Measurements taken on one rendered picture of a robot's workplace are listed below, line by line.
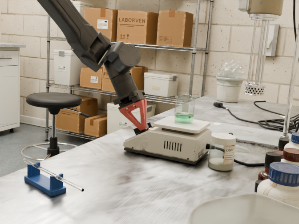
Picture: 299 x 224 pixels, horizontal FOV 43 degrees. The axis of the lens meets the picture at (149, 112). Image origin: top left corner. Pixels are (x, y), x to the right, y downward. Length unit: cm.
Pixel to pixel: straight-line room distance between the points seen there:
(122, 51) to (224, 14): 249
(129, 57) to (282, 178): 51
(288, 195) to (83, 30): 61
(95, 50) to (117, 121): 238
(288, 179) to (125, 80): 55
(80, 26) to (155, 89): 233
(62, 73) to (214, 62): 138
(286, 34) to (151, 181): 261
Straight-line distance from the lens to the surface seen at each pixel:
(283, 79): 328
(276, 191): 55
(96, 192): 74
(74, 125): 357
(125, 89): 97
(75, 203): 70
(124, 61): 91
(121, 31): 331
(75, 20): 92
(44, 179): 78
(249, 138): 122
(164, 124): 94
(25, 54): 439
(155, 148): 95
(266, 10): 121
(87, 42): 95
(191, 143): 91
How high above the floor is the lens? 104
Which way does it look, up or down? 11 degrees down
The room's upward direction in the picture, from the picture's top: 4 degrees clockwise
